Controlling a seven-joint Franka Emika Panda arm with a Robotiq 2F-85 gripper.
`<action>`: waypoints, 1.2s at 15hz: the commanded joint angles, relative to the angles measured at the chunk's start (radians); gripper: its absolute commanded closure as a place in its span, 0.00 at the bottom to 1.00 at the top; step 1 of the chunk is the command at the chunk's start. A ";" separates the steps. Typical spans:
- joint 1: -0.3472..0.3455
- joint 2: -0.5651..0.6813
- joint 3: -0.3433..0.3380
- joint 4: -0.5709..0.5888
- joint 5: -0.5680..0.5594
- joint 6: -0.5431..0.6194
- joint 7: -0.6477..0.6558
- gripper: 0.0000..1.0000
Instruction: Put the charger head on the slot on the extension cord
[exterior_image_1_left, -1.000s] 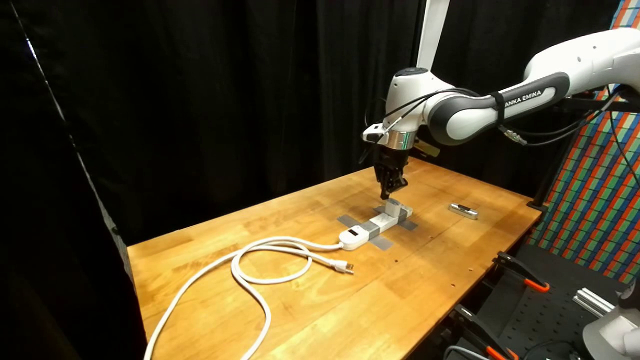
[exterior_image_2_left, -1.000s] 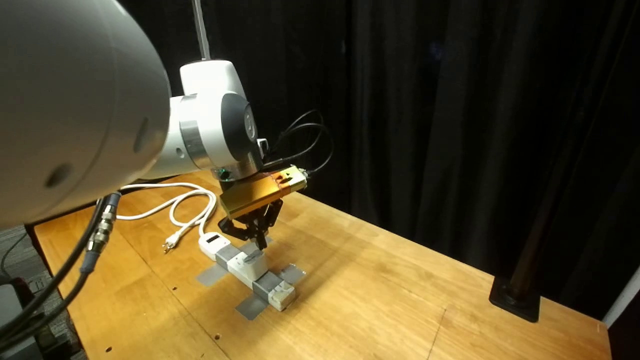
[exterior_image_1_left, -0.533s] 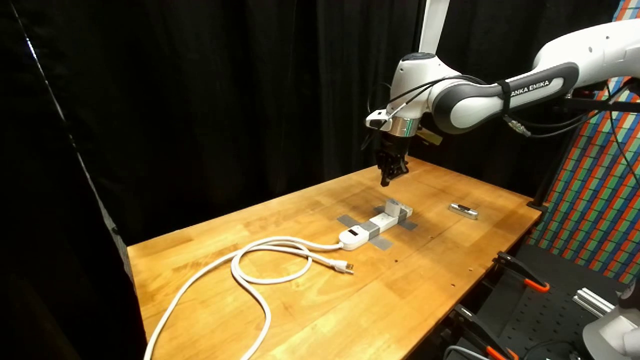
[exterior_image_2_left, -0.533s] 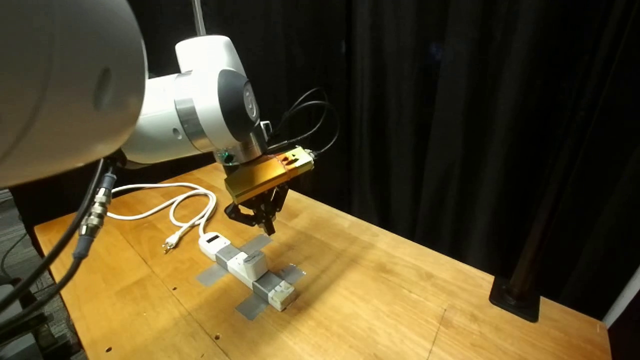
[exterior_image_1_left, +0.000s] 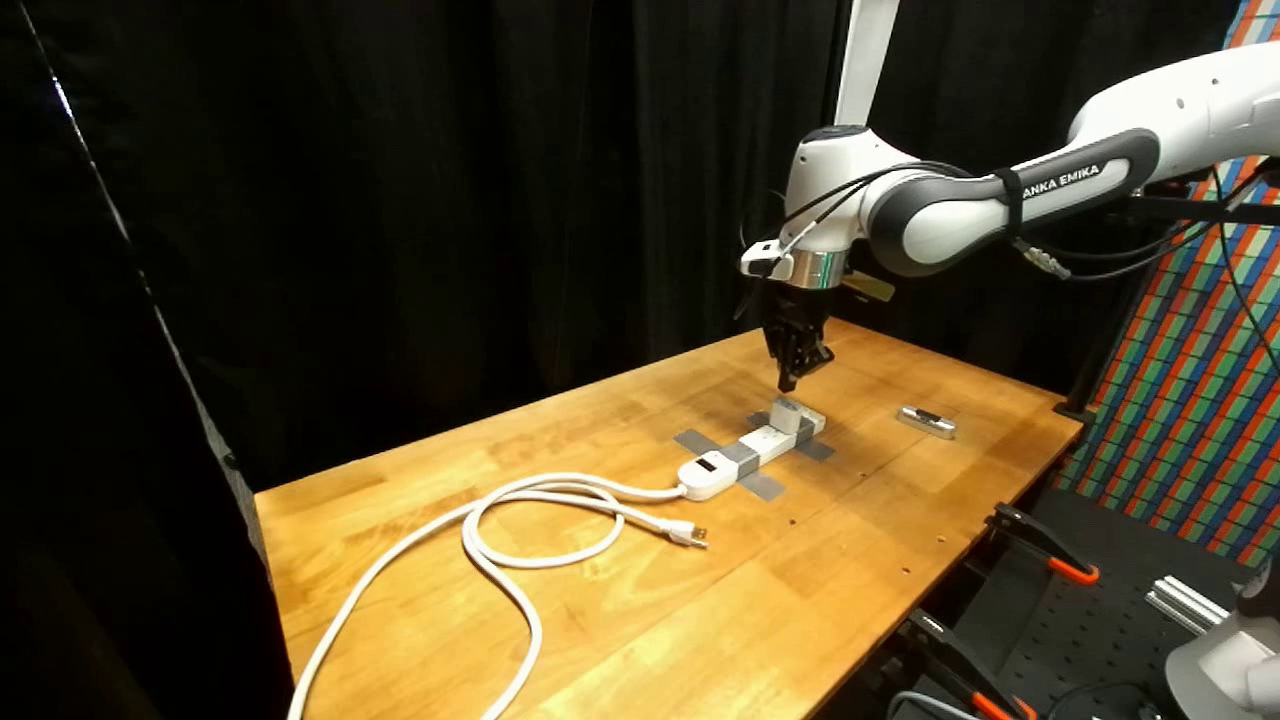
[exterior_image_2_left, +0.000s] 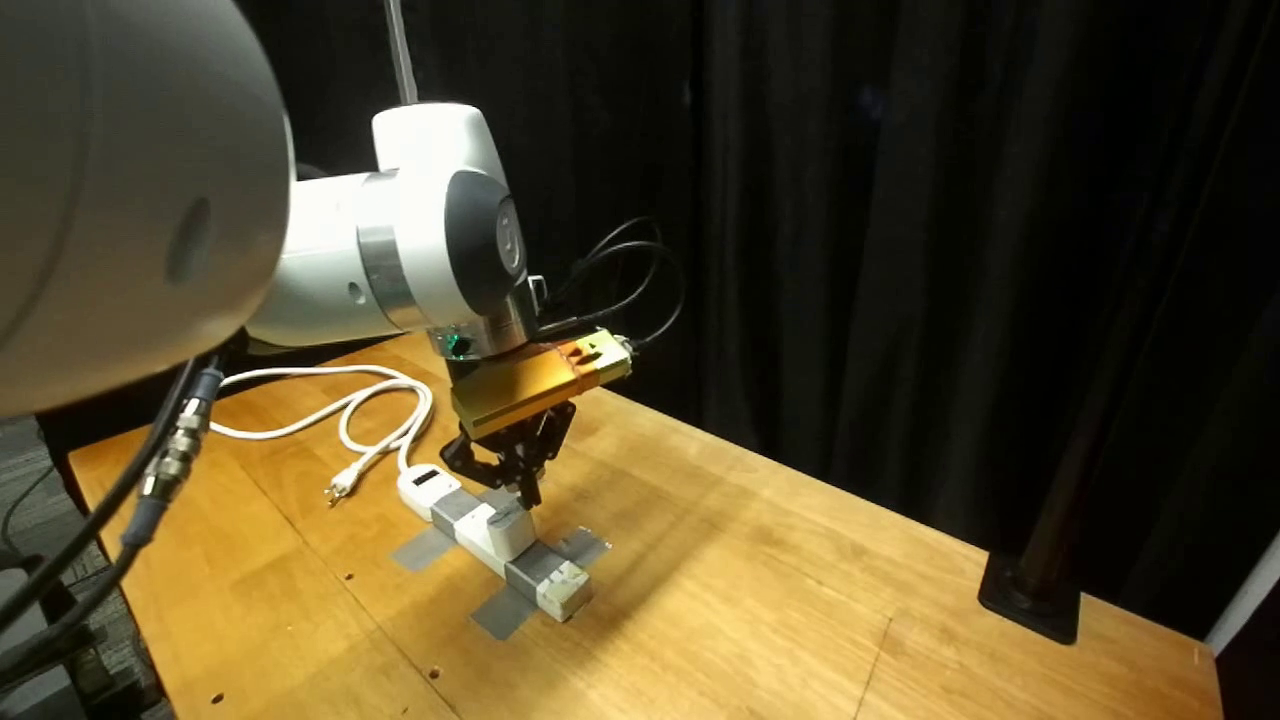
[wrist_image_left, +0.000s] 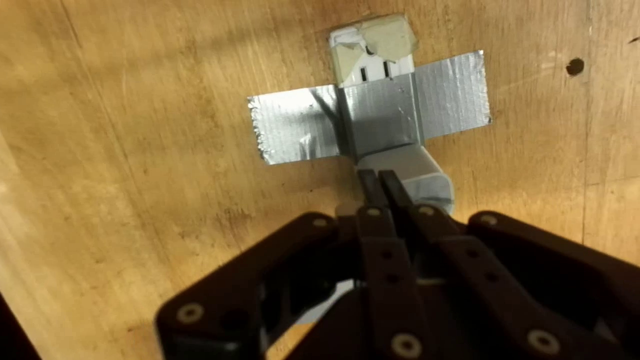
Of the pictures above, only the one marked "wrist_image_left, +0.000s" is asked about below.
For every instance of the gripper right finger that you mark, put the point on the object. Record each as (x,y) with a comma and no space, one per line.
(500,280)

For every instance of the beige masking tape piece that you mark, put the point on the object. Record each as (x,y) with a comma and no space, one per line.
(387,37)

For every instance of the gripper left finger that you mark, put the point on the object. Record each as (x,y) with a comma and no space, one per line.
(387,280)

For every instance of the silver duct tape strip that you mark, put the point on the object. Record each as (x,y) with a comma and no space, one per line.
(385,107)

